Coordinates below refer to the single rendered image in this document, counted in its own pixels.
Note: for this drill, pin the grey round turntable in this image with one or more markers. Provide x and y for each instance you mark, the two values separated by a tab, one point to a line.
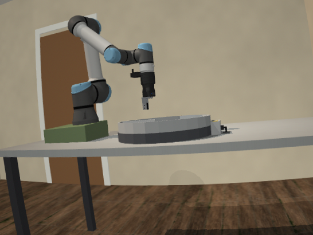
168	129

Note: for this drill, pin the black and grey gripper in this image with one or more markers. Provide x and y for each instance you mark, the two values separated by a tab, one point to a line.
147	78

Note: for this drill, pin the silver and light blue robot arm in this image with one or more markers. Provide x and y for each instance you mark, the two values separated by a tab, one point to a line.
96	90

